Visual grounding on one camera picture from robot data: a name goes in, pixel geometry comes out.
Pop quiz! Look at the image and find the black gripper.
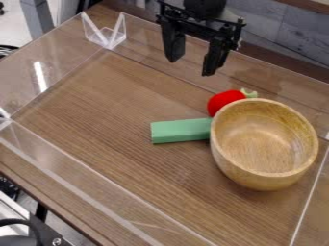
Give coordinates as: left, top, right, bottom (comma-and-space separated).
156, 0, 247, 76

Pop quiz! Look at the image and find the red plush fruit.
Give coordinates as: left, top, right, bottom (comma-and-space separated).
207, 88, 258, 117

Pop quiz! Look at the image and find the wooden bowl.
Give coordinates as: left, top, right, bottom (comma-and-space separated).
210, 98, 319, 191

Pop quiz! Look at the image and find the green rectangular block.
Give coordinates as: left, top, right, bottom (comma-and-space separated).
150, 117, 212, 144

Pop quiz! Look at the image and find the clear acrylic tray wall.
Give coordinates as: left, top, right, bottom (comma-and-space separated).
0, 8, 329, 246

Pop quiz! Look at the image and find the grey table leg post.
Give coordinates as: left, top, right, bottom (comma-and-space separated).
18, 0, 53, 39

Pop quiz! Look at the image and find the black clamp bracket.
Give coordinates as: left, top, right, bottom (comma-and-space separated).
0, 216, 75, 246

